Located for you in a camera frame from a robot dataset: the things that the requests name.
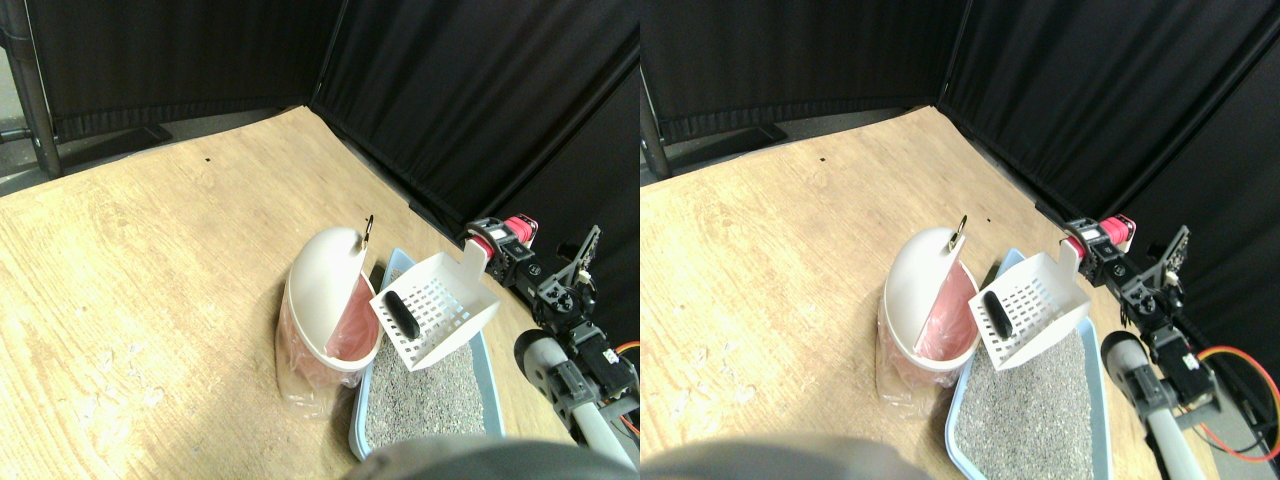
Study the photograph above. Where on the black lump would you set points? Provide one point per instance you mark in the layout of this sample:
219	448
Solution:
997	318
402	318

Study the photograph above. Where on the blue litter tray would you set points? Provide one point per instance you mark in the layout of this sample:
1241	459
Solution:
430	400
1030	410

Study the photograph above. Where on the grey curtain stand pole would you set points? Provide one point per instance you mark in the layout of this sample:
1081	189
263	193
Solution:
38	90
652	130

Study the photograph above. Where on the white bin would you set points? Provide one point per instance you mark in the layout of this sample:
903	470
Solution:
920	290
320	290

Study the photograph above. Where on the black curtain stand foot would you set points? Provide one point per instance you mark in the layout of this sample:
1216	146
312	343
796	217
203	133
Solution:
115	145
725	142

